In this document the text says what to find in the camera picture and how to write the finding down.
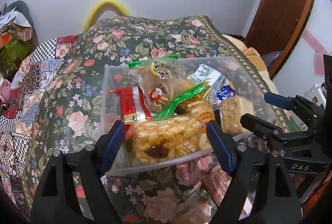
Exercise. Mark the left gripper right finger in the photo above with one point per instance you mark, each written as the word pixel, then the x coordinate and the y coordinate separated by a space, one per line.
pixel 276 200

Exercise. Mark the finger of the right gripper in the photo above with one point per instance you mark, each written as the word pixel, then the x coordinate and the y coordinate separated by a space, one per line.
pixel 261 128
pixel 286 103

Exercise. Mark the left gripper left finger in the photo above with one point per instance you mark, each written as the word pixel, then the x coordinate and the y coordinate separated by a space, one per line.
pixel 56 200

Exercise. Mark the beige rice cracker block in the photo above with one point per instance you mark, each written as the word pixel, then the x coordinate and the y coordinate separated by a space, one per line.
pixel 231 110

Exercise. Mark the blue round cracker bag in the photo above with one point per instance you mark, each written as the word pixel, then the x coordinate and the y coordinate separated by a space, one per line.
pixel 225 92

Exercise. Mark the orange label biscuit pack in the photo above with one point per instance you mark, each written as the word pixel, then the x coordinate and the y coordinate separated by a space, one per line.
pixel 203 112

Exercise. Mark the silver yellow snack packet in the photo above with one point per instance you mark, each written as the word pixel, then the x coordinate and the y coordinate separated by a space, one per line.
pixel 213 79

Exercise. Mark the green bread bag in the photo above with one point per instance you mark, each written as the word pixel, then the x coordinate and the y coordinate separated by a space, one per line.
pixel 163 85

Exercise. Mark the caramel puffed rice pack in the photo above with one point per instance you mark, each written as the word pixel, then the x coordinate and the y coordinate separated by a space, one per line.
pixel 167 139

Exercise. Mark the red white snack packet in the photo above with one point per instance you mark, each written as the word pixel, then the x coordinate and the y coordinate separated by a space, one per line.
pixel 132 105

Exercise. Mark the yellow beige blanket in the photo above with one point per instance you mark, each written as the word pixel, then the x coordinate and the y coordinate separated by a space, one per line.
pixel 254 57

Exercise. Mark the brown cookie tube pack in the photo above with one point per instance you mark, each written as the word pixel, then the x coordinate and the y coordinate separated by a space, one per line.
pixel 217 183

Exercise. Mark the clear plastic storage bin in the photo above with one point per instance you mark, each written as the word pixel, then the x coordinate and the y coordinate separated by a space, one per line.
pixel 241 80

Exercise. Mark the wooden door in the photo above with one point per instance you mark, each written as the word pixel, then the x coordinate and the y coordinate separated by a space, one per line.
pixel 277 26

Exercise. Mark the pink plush toy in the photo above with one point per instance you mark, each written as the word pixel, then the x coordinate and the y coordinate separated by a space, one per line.
pixel 5 90

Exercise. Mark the patchwork quilt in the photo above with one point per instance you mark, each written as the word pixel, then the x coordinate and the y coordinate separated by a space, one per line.
pixel 27 88

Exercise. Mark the pile of clothes and bags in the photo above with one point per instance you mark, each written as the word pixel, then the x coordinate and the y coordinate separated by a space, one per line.
pixel 17 32

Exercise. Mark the yellow foam arch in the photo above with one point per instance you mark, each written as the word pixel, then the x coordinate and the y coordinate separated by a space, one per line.
pixel 104 6

